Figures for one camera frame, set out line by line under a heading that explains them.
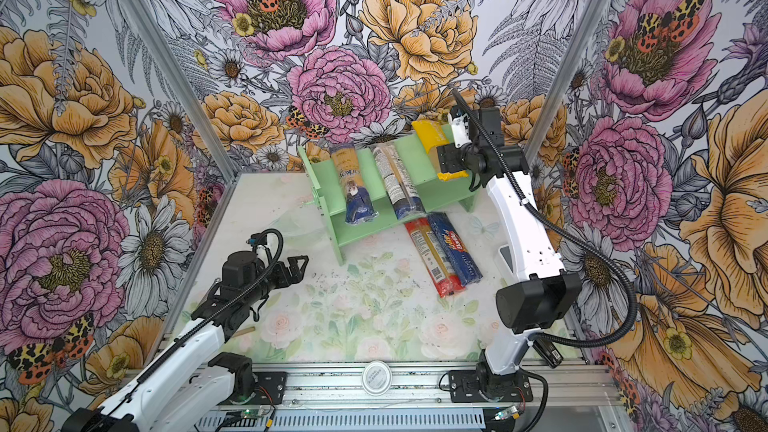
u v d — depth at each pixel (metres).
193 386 0.57
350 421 0.78
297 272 0.76
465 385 0.74
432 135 0.93
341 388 0.76
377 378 0.70
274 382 0.76
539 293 0.44
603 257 0.41
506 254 0.92
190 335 0.52
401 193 0.76
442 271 0.92
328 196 0.79
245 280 0.64
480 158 0.53
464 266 0.92
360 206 0.72
